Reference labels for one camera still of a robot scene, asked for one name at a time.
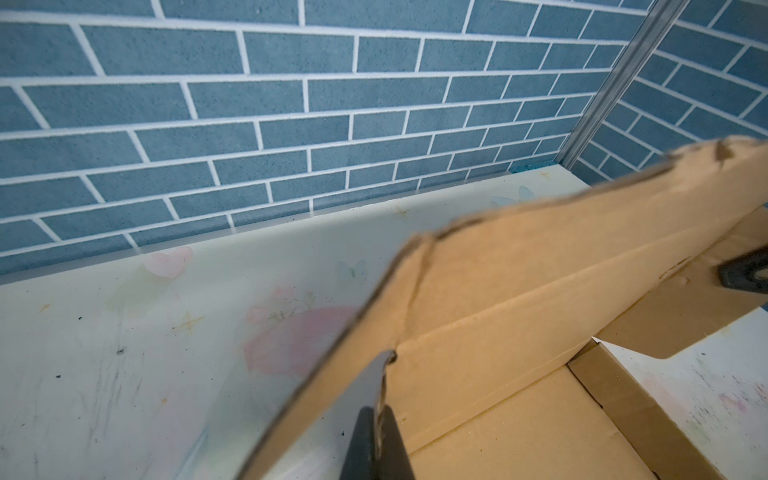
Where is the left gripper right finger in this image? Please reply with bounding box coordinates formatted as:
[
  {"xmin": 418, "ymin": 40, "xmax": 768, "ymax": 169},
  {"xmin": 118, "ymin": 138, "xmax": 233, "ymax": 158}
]
[{"xmin": 377, "ymin": 405, "xmax": 415, "ymax": 480}]

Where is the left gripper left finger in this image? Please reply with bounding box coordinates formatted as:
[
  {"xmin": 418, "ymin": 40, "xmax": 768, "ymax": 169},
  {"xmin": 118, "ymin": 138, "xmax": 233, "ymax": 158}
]
[{"xmin": 339, "ymin": 407, "xmax": 377, "ymax": 480}]

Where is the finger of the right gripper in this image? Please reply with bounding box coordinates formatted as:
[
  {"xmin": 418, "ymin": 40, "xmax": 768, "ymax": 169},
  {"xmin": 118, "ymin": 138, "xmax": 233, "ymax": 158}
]
[{"xmin": 717, "ymin": 246, "xmax": 767, "ymax": 294}]

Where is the brown cardboard box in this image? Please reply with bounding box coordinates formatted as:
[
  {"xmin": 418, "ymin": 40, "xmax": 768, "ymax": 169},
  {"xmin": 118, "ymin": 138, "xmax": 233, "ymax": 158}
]
[{"xmin": 238, "ymin": 136, "xmax": 767, "ymax": 479}]

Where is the floral table mat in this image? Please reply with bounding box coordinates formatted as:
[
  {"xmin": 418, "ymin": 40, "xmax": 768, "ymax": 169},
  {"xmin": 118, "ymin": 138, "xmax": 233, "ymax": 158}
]
[{"xmin": 0, "ymin": 164, "xmax": 768, "ymax": 480}]

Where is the right aluminium corner post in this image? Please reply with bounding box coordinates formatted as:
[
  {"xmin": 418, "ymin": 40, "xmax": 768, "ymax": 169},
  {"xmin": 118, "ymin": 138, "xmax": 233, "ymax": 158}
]
[{"xmin": 555, "ymin": 0, "xmax": 689, "ymax": 170}]

